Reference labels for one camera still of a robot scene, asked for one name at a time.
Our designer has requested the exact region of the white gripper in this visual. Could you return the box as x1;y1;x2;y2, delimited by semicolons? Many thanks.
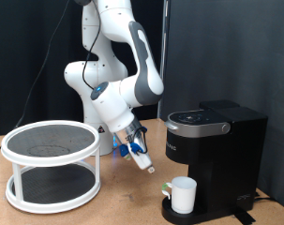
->
128;142;156;174

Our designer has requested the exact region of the white mug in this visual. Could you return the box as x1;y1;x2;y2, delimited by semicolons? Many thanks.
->
161;175;198;215

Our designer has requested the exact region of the black Keurig coffee machine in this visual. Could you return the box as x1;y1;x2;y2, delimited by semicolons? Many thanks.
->
161;98;269;225

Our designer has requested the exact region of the white two tier turntable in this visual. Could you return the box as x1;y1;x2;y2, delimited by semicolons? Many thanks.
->
0;119;102;215

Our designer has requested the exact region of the black tape strip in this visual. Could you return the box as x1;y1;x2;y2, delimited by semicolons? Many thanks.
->
232;207;257;225

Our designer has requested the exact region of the grey backdrop panel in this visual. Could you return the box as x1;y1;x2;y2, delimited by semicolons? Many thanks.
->
159;0;284;212

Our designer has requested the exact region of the black curtain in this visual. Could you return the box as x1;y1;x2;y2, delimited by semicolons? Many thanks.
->
0;0;164;135

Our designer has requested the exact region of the blue cable clip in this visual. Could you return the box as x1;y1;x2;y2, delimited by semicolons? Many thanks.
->
129;142;144;156

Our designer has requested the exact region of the wrist camera on blue mount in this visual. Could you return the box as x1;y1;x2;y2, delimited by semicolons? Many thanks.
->
118;143;132;161

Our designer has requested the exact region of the black power cord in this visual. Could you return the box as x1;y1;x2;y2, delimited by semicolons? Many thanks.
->
253;191;277;203

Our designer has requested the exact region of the black camera cable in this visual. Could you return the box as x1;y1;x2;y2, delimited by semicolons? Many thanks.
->
0;0;149;158

